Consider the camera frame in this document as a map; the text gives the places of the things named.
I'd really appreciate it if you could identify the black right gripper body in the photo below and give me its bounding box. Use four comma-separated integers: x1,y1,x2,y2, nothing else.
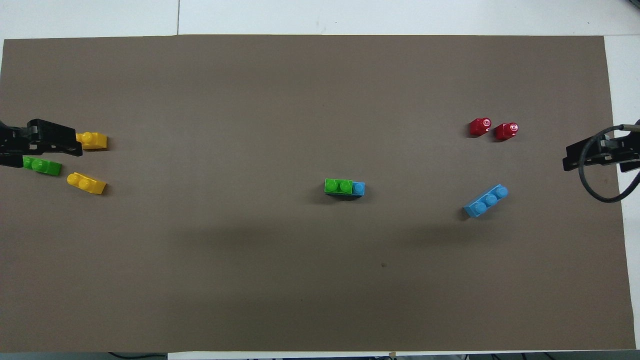
607,119,640,174

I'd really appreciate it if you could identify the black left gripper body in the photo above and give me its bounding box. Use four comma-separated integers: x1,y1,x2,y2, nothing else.
0,121,32,156

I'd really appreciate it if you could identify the green two-stud block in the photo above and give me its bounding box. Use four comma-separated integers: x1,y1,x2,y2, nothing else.
22,156,63,177
324,178,354,195

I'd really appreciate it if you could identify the yellow two-stud block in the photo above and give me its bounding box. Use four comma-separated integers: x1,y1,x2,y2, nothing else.
75,131,108,151
66,172,107,195

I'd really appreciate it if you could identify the blue three-stud block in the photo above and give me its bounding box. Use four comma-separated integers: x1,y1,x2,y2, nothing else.
463,184,510,218

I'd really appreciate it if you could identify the brown table mat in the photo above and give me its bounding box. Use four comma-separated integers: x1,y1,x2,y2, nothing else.
0,34,637,354

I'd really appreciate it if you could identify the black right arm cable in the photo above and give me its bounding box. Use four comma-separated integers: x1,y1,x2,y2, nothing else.
578,124,640,204

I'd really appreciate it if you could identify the black floor cable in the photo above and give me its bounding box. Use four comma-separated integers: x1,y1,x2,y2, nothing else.
107,352,169,360

